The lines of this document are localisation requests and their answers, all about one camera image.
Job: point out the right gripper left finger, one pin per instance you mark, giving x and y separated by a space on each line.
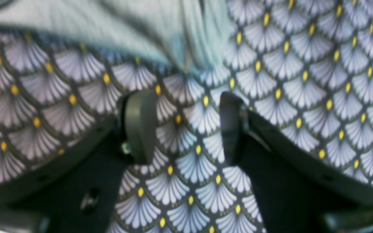
76 191

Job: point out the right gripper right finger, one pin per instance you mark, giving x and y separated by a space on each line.
295 192

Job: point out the light grey T-shirt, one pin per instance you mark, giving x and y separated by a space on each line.
190 35

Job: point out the purple fan-pattern tablecloth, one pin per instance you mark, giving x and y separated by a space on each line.
304 65

